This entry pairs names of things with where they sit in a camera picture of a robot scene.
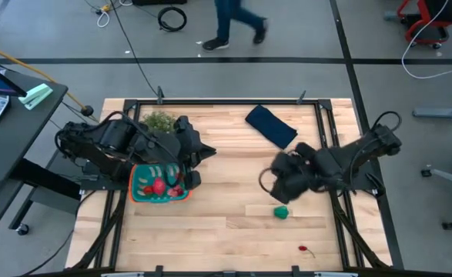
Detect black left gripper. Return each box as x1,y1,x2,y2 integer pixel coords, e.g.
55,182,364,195
173,115,218,191

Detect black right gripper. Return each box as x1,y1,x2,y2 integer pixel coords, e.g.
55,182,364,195
270,141,329,205

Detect green toy bell pepper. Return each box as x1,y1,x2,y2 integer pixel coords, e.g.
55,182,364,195
273,205,290,221

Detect red toy bell pepper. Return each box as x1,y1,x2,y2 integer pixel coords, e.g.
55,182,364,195
152,177,167,195

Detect red toy cherry green stem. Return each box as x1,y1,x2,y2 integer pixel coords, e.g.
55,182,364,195
297,245,316,259

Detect folded navy blue cloth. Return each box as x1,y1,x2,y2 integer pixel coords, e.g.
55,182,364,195
244,104,299,150

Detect green bushy artificial plant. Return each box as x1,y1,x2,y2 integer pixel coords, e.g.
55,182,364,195
140,110,179,135

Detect person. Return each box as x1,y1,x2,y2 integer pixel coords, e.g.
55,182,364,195
201,0,269,53

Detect grey office chair base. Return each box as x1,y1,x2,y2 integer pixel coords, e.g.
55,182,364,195
420,152,452,232

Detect grey table foot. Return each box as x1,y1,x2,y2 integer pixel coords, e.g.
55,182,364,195
413,100,452,119

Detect mint green stapler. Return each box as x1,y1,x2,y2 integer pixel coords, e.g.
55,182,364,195
18,83,54,112

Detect black desk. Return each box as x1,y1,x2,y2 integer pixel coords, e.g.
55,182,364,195
0,57,83,251

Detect red and black cart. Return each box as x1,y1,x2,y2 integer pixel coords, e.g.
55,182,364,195
397,0,452,49

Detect green basket orange handles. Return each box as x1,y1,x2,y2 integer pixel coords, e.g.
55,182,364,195
128,162,194,205

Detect long black floor cable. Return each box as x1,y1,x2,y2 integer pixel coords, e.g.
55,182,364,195
108,0,161,99

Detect coiled black cable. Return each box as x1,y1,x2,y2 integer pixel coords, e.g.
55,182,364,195
157,5,188,33

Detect thin black cable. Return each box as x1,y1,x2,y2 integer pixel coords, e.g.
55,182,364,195
19,190,98,277

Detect white floor cable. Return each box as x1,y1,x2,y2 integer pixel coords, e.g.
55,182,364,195
401,0,452,80

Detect white cable yellow plug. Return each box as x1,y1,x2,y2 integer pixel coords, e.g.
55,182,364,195
95,3,113,28

